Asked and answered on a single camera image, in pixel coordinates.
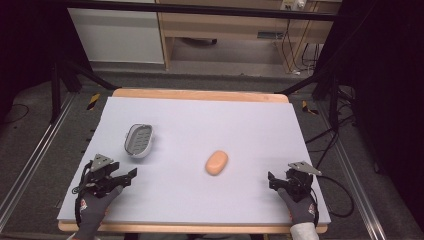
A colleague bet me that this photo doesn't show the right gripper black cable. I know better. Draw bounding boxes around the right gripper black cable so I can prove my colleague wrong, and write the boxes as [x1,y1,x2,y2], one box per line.
[310,174,355,220]

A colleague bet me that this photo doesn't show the white table cover sheet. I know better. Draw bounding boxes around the white table cover sheet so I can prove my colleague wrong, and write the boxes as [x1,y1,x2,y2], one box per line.
[56,96,332,226]

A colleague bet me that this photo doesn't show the black floor cables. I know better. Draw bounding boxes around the black floor cables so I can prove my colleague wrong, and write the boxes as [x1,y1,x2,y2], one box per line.
[304,84,359,170]

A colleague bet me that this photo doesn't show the white cabinet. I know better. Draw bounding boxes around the white cabinet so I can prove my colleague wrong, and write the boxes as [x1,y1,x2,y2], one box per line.
[67,7,166,65]

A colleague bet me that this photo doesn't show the orange soap bar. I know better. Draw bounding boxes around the orange soap bar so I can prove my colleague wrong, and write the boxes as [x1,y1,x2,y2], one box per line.
[204,150,230,177]

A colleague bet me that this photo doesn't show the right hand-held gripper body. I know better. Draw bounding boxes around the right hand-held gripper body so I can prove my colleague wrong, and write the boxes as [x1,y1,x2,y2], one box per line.
[284,161,323,202]

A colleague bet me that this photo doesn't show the black metal frame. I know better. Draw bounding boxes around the black metal frame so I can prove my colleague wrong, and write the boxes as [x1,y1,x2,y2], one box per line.
[49,0,341,131]

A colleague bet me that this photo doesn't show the aluminium floor rail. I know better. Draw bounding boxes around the aluminium floor rail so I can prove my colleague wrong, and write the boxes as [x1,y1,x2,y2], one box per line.
[316,99,388,240]
[0,92,76,231]

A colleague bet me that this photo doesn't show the person's right hand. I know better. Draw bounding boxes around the person's right hand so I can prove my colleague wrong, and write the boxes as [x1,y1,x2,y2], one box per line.
[277,187,318,225]

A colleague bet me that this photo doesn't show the wooden table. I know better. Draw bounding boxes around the wooden table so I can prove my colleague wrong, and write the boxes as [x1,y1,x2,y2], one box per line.
[57,87,329,234]

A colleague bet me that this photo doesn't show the wooden desk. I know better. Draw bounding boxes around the wooden desk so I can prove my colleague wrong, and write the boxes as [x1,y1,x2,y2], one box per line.
[155,0,344,74]

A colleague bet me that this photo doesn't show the grey soap dish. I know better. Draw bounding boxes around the grey soap dish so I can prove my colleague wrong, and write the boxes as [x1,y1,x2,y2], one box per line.
[123,123,155,160]

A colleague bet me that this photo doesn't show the white power strip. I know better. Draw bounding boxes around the white power strip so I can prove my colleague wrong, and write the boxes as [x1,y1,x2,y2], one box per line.
[281,0,307,11]

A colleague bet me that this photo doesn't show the yellow black tape marker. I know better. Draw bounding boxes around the yellow black tape marker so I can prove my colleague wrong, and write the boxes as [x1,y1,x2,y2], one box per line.
[86,92,101,111]
[301,100,319,117]

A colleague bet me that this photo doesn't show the thin black floor cable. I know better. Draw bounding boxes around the thin black floor cable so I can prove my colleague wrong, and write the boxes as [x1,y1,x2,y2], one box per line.
[0,102,31,126]

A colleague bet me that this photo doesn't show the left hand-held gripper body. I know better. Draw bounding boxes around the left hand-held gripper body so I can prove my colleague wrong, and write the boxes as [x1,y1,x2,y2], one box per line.
[81,153,125,198]

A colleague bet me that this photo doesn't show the black curtain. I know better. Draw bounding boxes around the black curtain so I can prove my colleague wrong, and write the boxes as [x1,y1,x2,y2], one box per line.
[314,0,424,231]
[0,0,94,118]

